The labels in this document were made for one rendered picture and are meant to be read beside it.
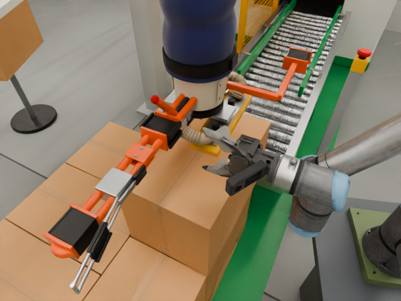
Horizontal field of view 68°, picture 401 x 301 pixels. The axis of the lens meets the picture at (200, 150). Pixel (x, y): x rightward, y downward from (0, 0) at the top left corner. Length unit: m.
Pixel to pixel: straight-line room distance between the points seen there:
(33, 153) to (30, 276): 1.49
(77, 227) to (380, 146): 0.71
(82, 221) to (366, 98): 3.13
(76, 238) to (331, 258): 0.91
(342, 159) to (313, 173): 0.15
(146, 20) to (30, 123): 1.43
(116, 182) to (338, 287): 0.84
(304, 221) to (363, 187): 1.77
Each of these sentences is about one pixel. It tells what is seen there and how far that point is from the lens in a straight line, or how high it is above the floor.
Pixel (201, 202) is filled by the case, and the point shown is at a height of 0.94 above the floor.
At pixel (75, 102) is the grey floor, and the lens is 3.23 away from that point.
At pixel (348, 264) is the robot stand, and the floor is 0.75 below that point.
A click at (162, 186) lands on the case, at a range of 1.09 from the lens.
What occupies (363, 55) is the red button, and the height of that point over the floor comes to 1.03.
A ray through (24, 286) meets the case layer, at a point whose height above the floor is 0.54.
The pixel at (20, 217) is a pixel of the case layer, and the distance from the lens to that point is 1.72.
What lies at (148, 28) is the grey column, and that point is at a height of 0.82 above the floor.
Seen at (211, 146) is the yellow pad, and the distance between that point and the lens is 0.96.
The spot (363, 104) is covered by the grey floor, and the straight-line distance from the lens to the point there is 3.36.
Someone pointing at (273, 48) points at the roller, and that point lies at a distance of 2.85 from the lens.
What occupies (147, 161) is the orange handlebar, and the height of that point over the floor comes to 1.24.
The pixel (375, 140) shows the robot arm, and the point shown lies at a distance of 0.83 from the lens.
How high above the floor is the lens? 1.81
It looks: 47 degrees down
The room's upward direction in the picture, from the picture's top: straight up
